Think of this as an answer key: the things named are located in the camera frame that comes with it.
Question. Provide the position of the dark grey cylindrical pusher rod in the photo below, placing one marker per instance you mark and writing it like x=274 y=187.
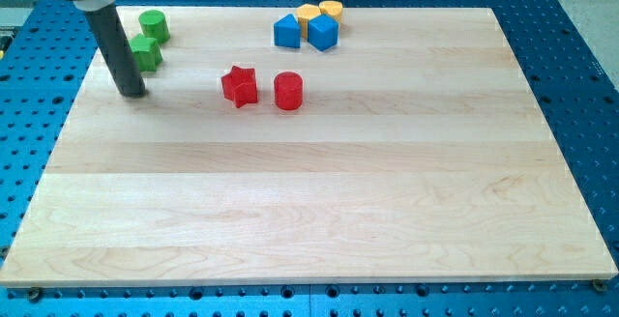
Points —
x=107 y=28

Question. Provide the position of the yellow hexagon block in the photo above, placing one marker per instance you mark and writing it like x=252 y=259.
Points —
x=304 y=14

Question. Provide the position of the green cylinder block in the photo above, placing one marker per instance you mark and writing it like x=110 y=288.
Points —
x=153 y=25

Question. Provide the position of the green star block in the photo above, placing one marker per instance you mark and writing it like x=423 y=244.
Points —
x=146 y=52

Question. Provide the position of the red star block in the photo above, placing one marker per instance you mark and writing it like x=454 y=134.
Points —
x=240 y=86

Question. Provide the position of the blue triangle block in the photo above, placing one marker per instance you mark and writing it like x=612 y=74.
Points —
x=287 y=32

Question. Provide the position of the red cylinder block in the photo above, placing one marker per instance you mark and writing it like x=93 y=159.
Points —
x=288 y=87

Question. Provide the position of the blue cube block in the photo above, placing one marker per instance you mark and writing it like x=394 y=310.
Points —
x=323 y=32

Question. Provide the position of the yellow cylinder block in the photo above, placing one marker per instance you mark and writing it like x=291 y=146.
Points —
x=332 y=8

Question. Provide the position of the left board clamp screw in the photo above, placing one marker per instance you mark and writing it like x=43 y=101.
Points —
x=34 y=294

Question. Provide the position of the board clamp screw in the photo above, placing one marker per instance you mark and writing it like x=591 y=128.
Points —
x=599 y=285
x=34 y=294

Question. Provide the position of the light wooden board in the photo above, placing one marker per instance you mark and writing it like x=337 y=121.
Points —
x=419 y=154

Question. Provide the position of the right board clamp screw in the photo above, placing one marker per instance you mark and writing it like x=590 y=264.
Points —
x=599 y=285

